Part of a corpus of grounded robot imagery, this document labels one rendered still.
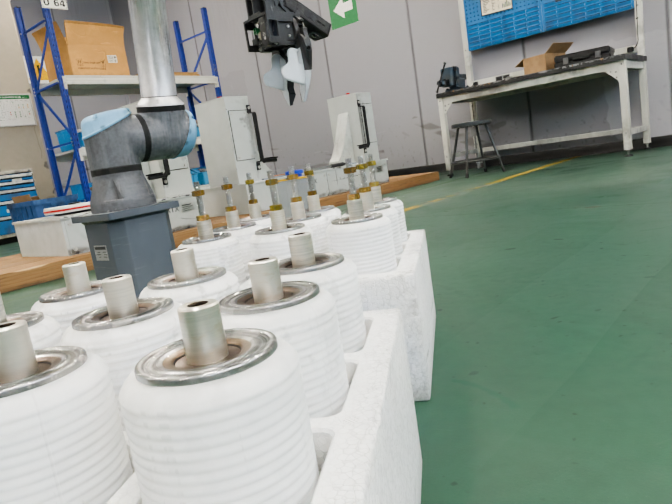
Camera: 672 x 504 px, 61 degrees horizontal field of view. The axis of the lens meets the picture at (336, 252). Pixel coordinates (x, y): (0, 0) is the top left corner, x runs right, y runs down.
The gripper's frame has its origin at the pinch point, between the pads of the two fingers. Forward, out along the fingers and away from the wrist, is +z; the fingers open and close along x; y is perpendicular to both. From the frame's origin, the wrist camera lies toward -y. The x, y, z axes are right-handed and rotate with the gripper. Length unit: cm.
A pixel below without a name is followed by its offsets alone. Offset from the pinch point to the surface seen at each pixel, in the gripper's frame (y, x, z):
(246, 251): 18.5, 2.4, 25.0
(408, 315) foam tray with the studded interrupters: 14.6, 33.4, 34.0
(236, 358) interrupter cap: 55, 59, 21
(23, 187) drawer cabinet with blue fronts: -81, -549, -5
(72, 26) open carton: -139, -485, -144
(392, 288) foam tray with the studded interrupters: 15.6, 32.1, 30.1
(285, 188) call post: -4.8, -15.5, 16.9
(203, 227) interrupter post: 27.2, 5.8, 19.2
